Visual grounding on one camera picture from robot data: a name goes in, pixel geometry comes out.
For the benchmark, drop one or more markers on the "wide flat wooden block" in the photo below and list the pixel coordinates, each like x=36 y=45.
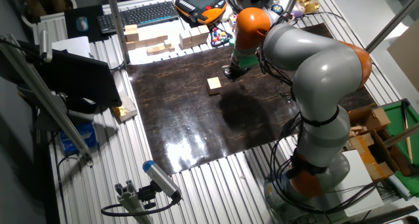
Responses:
x=152 y=40

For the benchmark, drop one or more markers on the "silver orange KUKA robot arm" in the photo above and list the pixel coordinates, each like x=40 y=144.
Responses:
x=324 y=73

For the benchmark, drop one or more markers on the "white round object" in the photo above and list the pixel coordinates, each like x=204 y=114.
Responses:
x=226 y=16

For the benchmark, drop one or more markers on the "black mouse pad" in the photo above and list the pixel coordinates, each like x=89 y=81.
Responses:
x=95 y=11

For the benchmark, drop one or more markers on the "silver camera with blue cap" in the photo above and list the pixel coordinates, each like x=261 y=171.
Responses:
x=162 y=178

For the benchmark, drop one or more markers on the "short aluminium profile stub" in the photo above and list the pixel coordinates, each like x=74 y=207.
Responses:
x=129 y=197

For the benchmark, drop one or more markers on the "Rubik's cube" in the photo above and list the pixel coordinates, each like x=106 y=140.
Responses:
x=232 y=21

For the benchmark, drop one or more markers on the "medium wooden block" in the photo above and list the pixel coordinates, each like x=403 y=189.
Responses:
x=130 y=46

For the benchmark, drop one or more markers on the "grey computer mouse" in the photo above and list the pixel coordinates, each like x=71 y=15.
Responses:
x=82 y=23

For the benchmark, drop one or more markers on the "blue tissue pack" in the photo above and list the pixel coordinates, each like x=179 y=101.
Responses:
x=78 y=139

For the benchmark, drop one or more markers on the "small box with gold foil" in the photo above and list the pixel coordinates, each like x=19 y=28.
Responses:
x=126 y=109

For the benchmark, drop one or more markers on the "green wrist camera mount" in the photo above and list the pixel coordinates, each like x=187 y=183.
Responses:
x=247 y=61

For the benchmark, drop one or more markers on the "black camera bracket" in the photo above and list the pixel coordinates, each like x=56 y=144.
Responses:
x=146 y=194

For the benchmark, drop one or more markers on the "brown cardboard panel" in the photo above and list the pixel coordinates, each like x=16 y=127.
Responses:
x=406 y=53

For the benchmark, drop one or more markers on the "stacked wooden block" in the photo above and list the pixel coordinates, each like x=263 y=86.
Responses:
x=132 y=34

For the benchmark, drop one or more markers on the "thin wooden stick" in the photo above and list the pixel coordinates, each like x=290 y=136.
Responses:
x=407 y=132

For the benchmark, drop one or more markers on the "black computer keyboard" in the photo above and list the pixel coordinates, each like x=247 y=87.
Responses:
x=137 y=16

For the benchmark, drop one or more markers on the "long wooden block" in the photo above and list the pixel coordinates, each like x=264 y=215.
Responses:
x=156 y=49

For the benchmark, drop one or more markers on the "tall aluminium profile post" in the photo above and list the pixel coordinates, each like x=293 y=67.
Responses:
x=117 y=24

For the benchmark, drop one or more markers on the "small wooden cube block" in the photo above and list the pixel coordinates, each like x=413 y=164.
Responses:
x=214 y=83

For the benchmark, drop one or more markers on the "black tray of coloured balls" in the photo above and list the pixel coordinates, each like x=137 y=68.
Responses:
x=220 y=37

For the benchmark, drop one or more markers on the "green felt board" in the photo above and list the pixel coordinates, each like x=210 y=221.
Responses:
x=396 y=119

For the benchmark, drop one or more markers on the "black orange teach pendant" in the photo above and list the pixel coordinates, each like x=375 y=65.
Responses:
x=199 y=3

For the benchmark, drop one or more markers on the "dark wooden work mat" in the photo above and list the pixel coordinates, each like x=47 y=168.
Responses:
x=183 y=119

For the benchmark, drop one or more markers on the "slanted silver pole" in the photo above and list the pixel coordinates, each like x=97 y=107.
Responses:
x=393 y=22

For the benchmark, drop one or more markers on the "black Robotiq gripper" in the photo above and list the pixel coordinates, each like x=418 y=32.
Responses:
x=239 y=71

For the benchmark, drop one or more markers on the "open brown cardboard box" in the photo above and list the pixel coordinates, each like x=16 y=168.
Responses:
x=370 y=155

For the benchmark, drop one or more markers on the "black flat monitor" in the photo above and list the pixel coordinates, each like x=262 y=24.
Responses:
x=78 y=76

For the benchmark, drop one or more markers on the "large wooden cube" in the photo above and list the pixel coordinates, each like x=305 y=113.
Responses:
x=185 y=40
x=203 y=33
x=195 y=36

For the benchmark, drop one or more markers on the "long slanted aluminium beam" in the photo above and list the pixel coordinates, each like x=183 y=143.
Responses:
x=42 y=96

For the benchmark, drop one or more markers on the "white paper sheet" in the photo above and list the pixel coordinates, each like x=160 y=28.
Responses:
x=72 y=46

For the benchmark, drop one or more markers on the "tiny wooden cube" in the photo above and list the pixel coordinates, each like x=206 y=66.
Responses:
x=171 y=48
x=167 y=43

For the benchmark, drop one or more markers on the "golden shiny bag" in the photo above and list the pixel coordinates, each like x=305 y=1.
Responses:
x=309 y=5

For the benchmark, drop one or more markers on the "white flat box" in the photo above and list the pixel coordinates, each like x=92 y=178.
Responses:
x=360 y=184

